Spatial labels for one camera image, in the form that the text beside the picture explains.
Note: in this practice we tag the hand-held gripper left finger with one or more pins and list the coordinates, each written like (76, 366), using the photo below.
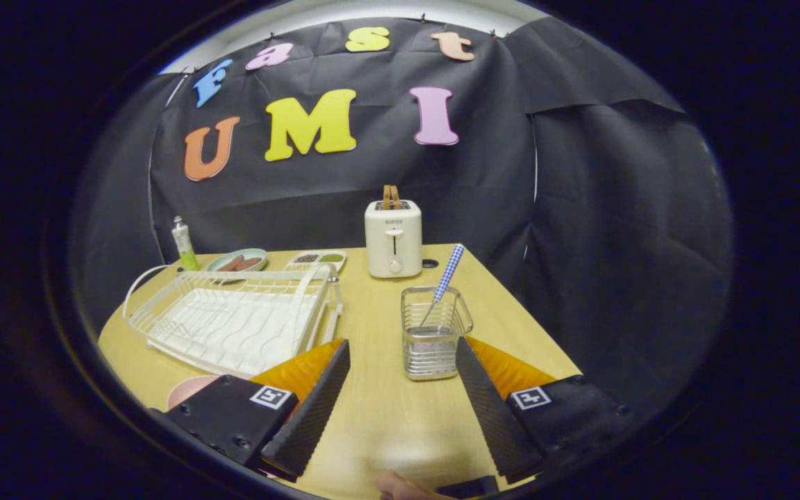
(310, 417)

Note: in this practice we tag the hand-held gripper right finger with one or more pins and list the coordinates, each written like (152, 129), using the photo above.
(494, 417)

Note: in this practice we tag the pink plate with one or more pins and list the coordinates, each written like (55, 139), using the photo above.
(188, 390)

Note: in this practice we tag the pale green plate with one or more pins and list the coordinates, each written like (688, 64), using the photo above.
(216, 265)

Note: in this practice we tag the white divided condiment tray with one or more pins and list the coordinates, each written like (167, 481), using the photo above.
(317, 264)

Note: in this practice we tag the brown sausage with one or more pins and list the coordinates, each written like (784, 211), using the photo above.
(230, 264)
(249, 262)

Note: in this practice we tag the cream toaster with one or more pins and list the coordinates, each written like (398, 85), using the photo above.
(393, 243)

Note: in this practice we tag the black backdrop cloth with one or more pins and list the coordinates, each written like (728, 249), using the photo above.
(615, 243)

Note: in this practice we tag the green and white tube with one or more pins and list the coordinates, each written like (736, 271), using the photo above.
(183, 243)

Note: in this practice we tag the brown bread slice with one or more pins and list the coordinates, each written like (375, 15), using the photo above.
(386, 197)
(396, 197)

